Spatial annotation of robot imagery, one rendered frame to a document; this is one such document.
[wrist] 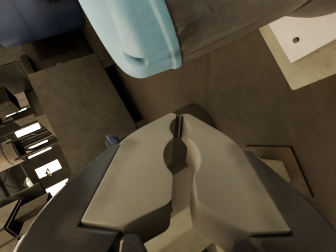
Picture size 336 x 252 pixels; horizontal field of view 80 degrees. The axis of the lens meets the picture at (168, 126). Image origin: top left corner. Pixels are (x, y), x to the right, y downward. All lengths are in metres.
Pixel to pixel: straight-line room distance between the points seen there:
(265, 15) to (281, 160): 0.57
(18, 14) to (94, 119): 1.31
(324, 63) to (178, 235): 0.45
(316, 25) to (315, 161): 0.39
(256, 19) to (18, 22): 2.57
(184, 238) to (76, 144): 1.43
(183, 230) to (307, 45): 0.46
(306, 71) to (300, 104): 0.19
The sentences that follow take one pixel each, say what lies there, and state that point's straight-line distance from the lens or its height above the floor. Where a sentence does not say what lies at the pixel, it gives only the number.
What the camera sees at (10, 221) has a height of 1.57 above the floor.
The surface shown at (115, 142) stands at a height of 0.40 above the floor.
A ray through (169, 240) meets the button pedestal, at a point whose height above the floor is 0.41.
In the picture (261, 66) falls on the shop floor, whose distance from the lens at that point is 0.61.
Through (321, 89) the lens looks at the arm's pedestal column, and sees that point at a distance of 0.52.
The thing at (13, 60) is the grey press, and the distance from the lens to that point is 3.30.
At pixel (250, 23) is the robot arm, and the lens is 0.18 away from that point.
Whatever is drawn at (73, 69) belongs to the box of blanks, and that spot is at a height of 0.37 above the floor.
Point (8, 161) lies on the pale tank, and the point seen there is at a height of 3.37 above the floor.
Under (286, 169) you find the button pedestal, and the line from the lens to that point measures 0.72.
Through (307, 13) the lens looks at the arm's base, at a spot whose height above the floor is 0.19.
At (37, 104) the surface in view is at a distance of 3.58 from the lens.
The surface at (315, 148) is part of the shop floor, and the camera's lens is 0.63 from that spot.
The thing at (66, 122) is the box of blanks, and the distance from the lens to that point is 1.91.
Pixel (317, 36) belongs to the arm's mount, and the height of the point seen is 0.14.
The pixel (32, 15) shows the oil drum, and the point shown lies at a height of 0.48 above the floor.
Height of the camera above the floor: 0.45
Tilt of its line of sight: 18 degrees down
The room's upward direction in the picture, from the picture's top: 117 degrees counter-clockwise
